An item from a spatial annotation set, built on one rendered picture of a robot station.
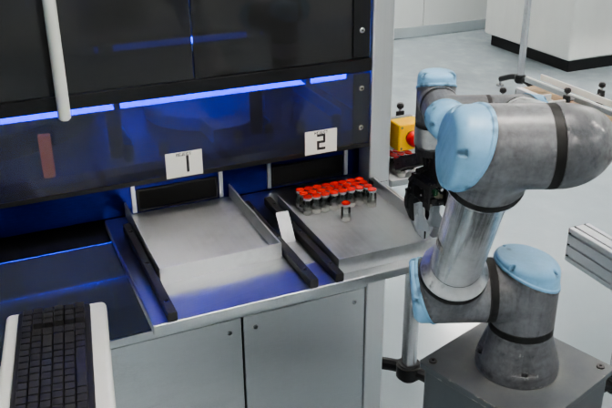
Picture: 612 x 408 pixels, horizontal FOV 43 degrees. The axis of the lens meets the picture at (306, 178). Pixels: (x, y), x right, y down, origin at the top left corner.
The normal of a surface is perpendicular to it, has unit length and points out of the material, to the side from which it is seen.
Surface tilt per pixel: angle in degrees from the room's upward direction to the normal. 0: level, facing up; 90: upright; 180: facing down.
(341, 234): 0
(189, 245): 0
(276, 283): 0
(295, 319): 90
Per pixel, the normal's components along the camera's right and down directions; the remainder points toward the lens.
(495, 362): -0.70, -0.01
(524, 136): 0.00, -0.17
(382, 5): 0.40, 0.36
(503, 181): 0.02, 0.76
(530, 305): 0.01, 0.39
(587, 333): 0.00, -0.92
